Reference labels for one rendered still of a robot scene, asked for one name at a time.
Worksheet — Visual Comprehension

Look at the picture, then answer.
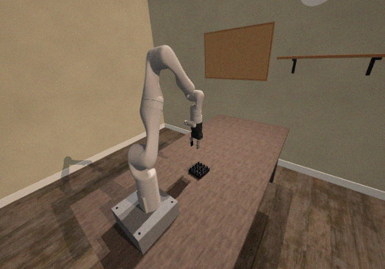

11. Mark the black knob box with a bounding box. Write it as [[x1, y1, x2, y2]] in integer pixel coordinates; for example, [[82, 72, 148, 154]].
[[189, 162, 210, 178]]

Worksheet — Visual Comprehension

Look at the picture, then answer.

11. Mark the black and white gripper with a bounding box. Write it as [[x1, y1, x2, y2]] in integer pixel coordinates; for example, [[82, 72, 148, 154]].
[[184, 115, 203, 149]]

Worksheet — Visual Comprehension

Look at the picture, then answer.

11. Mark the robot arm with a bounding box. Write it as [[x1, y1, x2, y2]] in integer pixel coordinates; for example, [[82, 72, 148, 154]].
[[127, 45, 204, 214]]

